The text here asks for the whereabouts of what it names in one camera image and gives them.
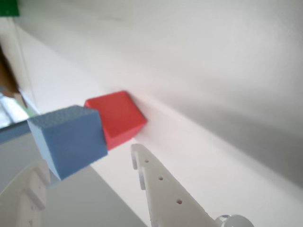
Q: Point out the shiny silver object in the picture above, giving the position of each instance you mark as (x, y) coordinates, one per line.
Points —
(11, 111)

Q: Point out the green box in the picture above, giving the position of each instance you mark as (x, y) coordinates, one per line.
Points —
(8, 7)

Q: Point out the brown cardboard object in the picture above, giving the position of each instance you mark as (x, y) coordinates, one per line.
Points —
(9, 78)

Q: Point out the grey blue panel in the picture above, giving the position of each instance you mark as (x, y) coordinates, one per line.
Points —
(11, 133)

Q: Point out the red foam cube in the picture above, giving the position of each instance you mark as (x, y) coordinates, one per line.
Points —
(120, 116)

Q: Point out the blue foam cube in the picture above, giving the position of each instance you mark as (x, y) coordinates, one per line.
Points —
(73, 144)

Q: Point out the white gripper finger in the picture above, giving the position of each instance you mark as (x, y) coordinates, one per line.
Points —
(16, 203)
(170, 201)

